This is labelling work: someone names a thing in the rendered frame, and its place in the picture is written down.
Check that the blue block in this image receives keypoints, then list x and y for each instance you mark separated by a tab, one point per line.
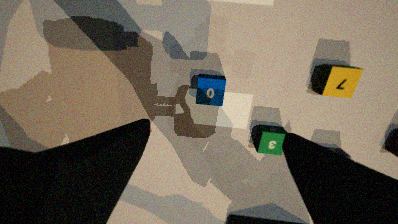
210	89

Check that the brown block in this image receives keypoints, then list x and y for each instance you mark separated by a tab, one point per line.
340	151

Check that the red block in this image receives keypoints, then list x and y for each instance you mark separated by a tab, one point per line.
392	146

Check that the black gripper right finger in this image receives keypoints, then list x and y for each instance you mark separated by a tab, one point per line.
338	190

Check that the green block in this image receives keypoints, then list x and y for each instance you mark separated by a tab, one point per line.
269	139

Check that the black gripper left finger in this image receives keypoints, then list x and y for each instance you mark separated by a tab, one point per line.
76	183

